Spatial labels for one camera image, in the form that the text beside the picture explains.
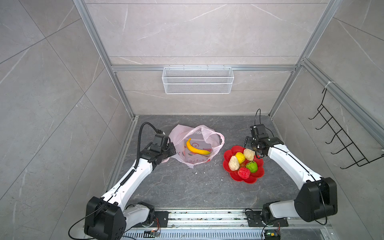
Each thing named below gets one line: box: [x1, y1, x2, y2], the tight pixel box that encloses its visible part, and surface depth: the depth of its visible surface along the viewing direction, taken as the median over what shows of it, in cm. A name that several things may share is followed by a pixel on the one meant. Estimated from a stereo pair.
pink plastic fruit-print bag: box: [162, 124, 225, 169], surface depth 89 cm
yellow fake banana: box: [186, 138, 211, 155], surface depth 100 cm
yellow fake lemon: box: [235, 152, 246, 164], surface depth 92 cm
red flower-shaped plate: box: [223, 145, 265, 184], surface depth 89 cm
